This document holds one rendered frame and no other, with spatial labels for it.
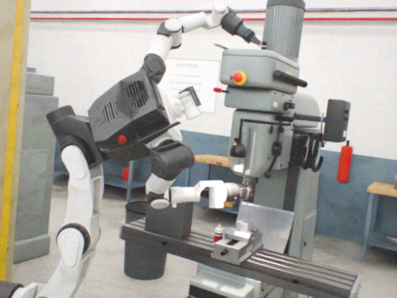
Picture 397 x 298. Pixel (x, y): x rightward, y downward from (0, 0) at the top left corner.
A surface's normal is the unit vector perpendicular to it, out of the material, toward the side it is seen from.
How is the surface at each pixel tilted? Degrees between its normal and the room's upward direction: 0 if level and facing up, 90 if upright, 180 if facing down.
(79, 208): 90
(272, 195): 90
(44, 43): 90
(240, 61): 90
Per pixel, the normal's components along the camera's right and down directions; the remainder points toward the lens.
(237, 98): -0.47, 0.03
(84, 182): -0.12, 0.07
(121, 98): -0.55, -0.26
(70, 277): -0.14, 0.48
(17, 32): 0.88, 0.14
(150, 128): 0.31, 0.82
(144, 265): 0.07, 0.16
